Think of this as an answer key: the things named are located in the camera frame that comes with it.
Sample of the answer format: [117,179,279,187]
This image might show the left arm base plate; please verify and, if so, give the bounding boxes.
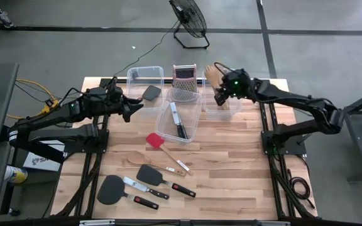
[63,128,110,155]

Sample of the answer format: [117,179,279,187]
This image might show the wooden spoon with white label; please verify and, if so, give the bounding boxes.
[128,148,189,176]

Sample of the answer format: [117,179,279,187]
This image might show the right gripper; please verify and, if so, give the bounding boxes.
[214,68,253,107]

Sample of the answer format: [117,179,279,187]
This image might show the silver bracket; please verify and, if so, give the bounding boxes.
[79,219,116,226]
[255,220,291,226]

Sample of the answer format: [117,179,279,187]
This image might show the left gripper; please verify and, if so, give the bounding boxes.
[107,87,145,123]

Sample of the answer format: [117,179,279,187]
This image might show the black round turner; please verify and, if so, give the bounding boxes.
[96,174,160,211]

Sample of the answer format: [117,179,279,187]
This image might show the black diagonal beam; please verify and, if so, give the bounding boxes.
[0,124,66,164]

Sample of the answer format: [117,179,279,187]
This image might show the black coiled cable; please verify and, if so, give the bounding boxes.
[287,168,316,210]

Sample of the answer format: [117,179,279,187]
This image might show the yellow plug block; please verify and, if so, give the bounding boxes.
[41,98,62,116]

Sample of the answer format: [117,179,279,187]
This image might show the black floor fan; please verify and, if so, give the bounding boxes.
[168,0,211,50]

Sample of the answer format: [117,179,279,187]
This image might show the clear plastic bin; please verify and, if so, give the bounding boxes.
[126,65,165,110]
[201,67,242,122]
[154,87,204,145]

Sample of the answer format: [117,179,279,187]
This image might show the black fan power cable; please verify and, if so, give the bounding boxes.
[113,20,182,78]

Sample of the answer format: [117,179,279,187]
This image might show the black square turner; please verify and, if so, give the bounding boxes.
[131,70,162,102]
[136,163,197,198]

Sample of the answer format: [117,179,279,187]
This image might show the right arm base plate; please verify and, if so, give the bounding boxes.
[261,129,313,157]

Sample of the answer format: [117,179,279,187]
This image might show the red silicone spatula wooden handle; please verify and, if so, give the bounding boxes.
[145,132,195,176]

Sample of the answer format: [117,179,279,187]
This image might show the yellow blue spray can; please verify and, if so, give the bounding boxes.
[4,165,29,185]

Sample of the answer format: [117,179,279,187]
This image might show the metal box grater pink trim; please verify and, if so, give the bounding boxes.
[172,63,199,103]

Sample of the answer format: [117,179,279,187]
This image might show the yellow extension cord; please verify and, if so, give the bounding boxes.
[0,57,59,121]

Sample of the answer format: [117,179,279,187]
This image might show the black metal stand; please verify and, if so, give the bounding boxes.
[341,85,362,183]

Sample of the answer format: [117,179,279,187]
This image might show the black aluminium table frame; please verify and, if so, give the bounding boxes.
[50,77,319,220]

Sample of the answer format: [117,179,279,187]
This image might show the white printed paper box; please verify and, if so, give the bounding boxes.
[22,141,66,173]

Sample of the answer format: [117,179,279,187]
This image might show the person's shoe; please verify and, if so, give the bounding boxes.
[0,8,16,30]

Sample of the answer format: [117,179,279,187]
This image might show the wooden spork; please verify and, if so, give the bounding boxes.
[204,63,231,111]

